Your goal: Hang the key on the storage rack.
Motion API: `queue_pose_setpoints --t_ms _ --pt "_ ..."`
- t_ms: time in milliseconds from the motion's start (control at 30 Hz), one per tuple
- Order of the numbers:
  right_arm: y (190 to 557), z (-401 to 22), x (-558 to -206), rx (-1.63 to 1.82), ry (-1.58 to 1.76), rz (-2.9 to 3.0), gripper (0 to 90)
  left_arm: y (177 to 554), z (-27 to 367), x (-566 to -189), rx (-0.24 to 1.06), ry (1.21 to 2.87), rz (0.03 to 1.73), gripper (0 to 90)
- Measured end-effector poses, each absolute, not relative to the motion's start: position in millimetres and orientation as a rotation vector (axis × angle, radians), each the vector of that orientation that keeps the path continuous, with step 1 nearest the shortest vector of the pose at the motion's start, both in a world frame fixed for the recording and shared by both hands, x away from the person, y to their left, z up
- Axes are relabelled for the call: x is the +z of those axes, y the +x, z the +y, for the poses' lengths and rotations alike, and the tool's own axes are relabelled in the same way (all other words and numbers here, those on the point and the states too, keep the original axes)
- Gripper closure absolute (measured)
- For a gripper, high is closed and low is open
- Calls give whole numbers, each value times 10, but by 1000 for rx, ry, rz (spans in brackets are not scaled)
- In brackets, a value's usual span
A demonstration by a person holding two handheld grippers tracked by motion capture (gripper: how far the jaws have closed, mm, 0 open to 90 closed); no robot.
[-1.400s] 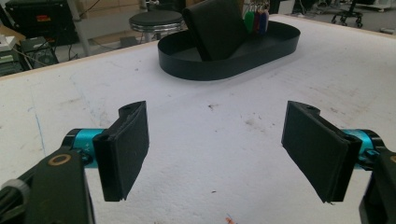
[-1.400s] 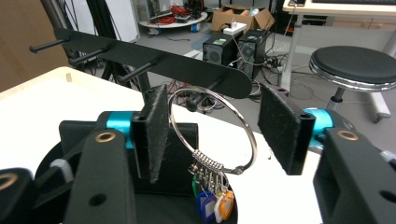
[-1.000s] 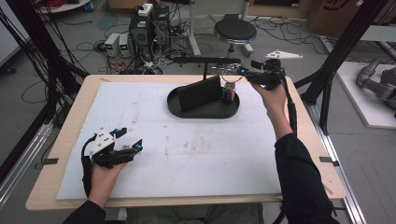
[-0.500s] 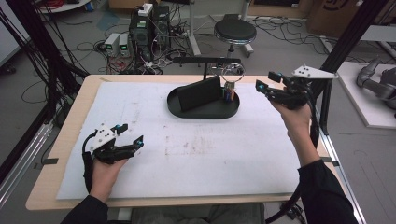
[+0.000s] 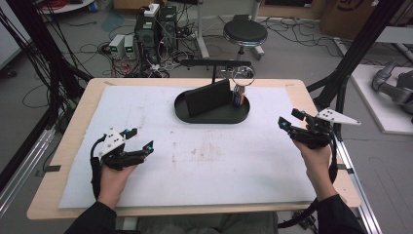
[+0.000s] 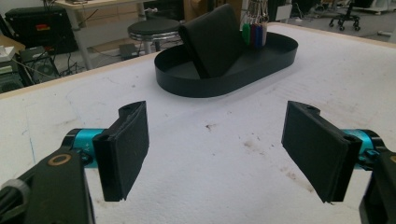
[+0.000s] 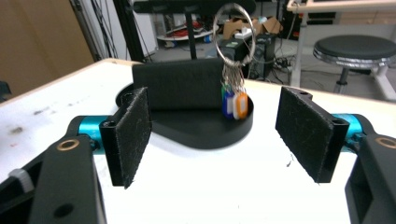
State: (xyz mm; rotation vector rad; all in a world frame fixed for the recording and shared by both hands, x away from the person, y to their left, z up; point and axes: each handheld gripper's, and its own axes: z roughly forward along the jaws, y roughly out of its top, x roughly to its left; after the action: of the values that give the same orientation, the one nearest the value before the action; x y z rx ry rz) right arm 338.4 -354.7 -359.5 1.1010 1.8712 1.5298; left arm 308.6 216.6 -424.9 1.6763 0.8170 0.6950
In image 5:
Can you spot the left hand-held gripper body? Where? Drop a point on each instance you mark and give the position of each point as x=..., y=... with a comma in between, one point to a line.
x=112, y=143

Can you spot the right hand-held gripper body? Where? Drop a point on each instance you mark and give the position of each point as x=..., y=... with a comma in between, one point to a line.
x=315, y=135

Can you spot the black oval tray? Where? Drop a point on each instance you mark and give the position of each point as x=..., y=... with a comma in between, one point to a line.
x=214, y=117

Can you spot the black wallet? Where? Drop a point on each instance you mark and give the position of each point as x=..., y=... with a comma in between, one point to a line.
x=207, y=97

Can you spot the person's right hand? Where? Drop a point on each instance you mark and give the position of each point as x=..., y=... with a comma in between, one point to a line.
x=318, y=169

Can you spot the person's left hand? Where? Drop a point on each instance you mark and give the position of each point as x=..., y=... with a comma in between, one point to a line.
x=112, y=185

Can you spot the white foam mat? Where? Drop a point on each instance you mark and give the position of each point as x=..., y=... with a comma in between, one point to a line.
x=195, y=169

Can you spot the white floor board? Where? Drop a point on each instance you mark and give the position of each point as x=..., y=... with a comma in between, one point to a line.
x=383, y=120

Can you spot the white power supply box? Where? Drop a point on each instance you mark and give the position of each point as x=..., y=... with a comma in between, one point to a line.
x=116, y=45
x=130, y=47

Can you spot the black bar stand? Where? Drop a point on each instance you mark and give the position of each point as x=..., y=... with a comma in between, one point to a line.
x=214, y=63

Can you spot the black round stool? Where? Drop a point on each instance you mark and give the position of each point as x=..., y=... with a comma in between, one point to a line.
x=245, y=31

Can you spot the black computer tower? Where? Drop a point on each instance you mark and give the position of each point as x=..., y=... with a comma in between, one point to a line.
x=152, y=35

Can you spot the cardboard box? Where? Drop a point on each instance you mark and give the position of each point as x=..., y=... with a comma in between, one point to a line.
x=347, y=16

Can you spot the white adapter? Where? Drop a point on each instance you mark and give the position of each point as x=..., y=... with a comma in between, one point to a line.
x=151, y=10

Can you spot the aluminium rail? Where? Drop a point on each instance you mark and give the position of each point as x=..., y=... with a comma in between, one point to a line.
x=360, y=191
x=22, y=172

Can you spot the black frame post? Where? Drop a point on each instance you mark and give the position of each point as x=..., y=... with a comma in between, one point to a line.
x=360, y=48
x=48, y=52

